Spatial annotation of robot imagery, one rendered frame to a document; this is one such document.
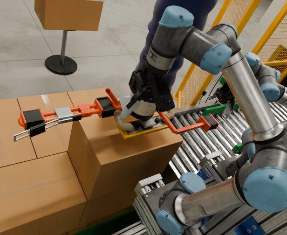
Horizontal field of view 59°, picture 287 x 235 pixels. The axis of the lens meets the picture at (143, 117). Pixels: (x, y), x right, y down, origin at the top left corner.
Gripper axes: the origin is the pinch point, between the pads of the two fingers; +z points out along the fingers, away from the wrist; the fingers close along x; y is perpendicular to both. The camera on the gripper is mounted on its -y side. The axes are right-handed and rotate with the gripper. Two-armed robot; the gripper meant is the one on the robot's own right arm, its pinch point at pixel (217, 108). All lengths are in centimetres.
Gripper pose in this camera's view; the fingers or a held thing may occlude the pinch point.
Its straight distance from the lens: 147.7
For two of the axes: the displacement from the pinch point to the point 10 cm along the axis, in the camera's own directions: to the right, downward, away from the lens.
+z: -3.1, 6.8, 6.7
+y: -8.1, 1.8, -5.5
